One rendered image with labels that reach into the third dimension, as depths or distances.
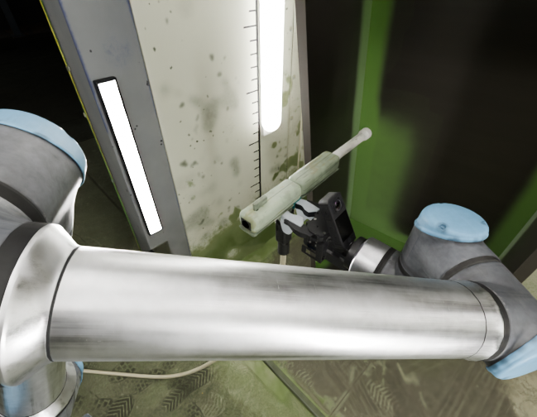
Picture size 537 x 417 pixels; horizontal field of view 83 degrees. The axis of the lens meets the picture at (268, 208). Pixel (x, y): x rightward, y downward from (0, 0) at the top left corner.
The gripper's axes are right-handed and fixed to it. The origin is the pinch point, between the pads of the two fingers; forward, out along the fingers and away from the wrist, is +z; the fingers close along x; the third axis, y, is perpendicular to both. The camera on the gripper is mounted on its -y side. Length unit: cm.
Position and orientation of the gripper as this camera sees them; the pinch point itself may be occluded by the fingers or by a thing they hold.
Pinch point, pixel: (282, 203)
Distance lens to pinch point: 69.8
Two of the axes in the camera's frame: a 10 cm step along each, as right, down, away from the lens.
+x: 6.7, -5.3, 5.3
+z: -7.5, -4.5, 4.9
